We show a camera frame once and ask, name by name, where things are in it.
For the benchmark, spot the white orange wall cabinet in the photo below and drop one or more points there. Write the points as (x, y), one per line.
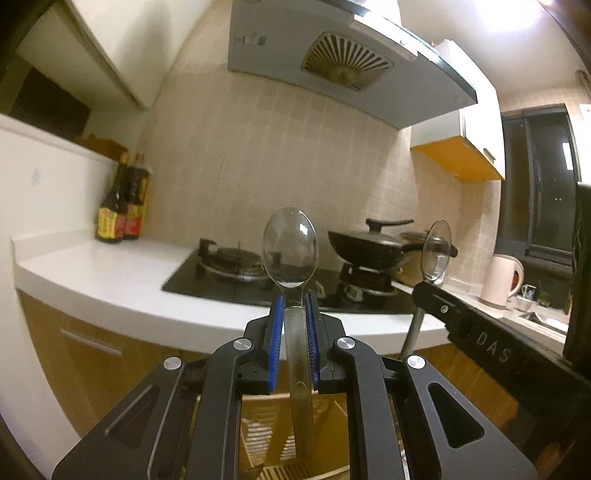
(480, 134)

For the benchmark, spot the patterned cup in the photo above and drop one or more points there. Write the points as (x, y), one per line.
(529, 290)

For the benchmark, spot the black wok with lid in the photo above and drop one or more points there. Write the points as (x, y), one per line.
(369, 247)

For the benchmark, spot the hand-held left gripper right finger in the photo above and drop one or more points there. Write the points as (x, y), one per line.
(312, 341)

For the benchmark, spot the white cup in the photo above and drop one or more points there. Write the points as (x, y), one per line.
(523, 303)

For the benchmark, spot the wooden cutting board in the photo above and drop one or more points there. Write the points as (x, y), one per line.
(104, 146)

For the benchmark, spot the dark soy sauce bottle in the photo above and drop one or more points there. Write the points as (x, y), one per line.
(111, 217)

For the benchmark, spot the beige plastic utensil basket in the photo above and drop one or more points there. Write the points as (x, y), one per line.
(332, 443)

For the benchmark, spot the clear plastic spoon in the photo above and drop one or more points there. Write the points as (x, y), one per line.
(436, 249)
(288, 249)

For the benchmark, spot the dark window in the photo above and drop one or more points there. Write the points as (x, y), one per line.
(535, 184)

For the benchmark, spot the black gas stove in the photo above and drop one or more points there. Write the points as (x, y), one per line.
(231, 281)

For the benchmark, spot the range hood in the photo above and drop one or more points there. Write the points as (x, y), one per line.
(341, 50)

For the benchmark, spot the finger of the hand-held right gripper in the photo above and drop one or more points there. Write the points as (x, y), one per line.
(438, 307)

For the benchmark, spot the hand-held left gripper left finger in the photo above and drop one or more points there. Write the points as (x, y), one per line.
(276, 341)

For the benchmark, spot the red label sauce bottle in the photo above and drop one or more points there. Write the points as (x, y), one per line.
(136, 212)

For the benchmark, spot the wooden base cabinet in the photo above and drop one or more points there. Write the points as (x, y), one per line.
(115, 383)

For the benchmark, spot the white electric kettle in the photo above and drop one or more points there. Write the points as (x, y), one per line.
(498, 281)

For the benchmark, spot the steel sink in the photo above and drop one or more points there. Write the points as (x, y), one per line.
(542, 321)

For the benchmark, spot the white upper cabinet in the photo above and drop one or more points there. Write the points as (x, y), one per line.
(92, 41)

